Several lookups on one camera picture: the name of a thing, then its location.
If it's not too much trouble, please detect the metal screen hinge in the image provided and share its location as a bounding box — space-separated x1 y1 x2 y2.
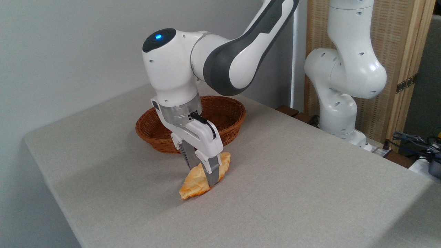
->
395 74 418 94

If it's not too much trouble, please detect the long golden bread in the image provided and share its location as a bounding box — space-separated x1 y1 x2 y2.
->
179 152 231 200

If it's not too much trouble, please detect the wooden rattan folding screen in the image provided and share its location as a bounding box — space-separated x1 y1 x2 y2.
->
305 0 437 153

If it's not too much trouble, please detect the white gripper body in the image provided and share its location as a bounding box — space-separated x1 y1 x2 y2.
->
165 118 224 161

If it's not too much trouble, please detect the dark cable bundle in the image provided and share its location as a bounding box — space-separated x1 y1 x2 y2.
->
385 132 441 163

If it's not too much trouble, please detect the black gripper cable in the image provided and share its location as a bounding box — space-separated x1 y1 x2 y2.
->
190 112 217 140

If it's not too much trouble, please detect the white vertical pole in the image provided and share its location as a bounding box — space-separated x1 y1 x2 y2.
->
291 0 308 113

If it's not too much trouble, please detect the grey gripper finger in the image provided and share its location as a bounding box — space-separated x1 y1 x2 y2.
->
195 150 223 188
171 134 201 170

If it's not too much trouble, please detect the brown wicker oval basket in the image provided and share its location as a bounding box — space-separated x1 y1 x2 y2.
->
135 95 246 154

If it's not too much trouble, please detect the brown wooden block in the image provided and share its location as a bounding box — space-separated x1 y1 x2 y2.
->
276 105 300 118
293 112 315 125

